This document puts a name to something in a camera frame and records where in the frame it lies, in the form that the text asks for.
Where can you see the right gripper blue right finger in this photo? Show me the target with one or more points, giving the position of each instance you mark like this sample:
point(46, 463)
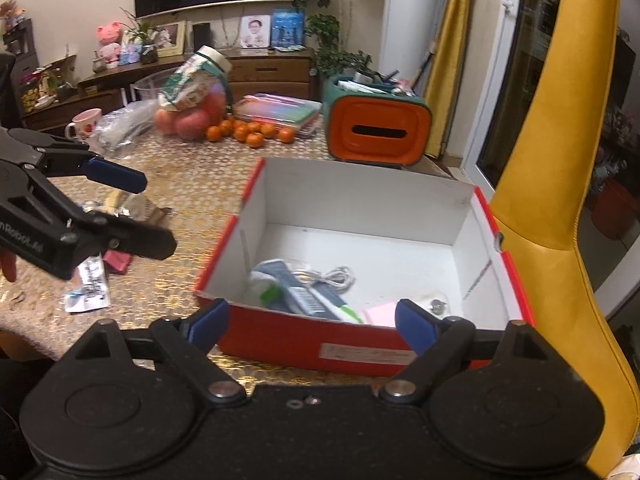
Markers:
point(416, 326)

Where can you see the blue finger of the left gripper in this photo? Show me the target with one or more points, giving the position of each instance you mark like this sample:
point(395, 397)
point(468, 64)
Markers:
point(140, 239)
point(103, 171)

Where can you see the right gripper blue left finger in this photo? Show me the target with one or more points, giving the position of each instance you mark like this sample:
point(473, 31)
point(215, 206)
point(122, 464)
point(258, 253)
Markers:
point(206, 326)

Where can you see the chicken foot snack packet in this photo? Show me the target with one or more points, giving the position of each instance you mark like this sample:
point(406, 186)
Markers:
point(92, 292)

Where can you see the grey white snack pouch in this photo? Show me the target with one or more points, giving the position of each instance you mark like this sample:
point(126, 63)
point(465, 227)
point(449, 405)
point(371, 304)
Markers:
point(294, 287)

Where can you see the pink sticky notepad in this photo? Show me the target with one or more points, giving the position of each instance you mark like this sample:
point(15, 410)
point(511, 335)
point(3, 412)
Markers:
point(381, 315)

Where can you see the silver foil snack packet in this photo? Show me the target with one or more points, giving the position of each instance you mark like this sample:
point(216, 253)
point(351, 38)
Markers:
point(135, 207)

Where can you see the clear plastic bag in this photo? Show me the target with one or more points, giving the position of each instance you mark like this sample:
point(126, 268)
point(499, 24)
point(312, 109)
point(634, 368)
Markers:
point(117, 133)

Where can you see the pink strawberry mug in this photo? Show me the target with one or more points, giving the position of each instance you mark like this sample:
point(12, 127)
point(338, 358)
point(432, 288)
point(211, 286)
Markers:
point(82, 125)

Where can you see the red apple left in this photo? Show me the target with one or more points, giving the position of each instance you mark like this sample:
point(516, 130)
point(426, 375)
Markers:
point(165, 121)

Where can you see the red apple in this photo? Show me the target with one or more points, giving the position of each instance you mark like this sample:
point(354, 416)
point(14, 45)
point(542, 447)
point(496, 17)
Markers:
point(165, 121)
point(192, 124)

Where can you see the red apple right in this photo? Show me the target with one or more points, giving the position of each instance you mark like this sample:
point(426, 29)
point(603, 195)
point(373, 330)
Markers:
point(192, 124)

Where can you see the clear fruit container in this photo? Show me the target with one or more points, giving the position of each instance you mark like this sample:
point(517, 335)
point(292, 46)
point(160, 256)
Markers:
point(148, 87)

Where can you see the mandarin orange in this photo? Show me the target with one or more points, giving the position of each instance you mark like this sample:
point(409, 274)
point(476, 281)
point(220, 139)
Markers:
point(286, 135)
point(214, 134)
point(268, 131)
point(240, 133)
point(255, 140)

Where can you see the red cardboard box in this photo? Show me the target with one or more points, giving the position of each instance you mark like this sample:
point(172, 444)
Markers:
point(409, 236)

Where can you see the pink pig figurine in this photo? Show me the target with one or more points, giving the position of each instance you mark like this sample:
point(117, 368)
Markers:
point(109, 37)

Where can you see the green white cloth bag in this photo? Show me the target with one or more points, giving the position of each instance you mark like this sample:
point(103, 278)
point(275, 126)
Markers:
point(188, 86)

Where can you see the framed photo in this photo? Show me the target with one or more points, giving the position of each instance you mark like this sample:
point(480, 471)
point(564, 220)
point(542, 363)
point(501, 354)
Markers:
point(169, 39)

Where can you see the wooden sideboard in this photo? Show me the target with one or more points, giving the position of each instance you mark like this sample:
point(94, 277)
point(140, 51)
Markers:
point(253, 71)

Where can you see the yellow chair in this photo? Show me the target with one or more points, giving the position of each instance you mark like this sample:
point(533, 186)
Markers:
point(537, 203)

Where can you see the pastel plastic case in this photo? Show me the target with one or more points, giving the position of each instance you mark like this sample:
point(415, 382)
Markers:
point(303, 116)

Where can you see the white portrait photo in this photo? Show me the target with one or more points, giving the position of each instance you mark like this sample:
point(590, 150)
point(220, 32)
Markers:
point(255, 31)

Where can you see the green orange tissue box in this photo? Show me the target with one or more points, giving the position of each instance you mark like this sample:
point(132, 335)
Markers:
point(379, 124)

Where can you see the yellow curtain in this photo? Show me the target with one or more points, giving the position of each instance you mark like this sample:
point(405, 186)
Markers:
point(445, 69)

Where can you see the green potted plant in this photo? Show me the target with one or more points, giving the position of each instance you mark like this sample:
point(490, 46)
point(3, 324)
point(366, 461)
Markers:
point(329, 24)

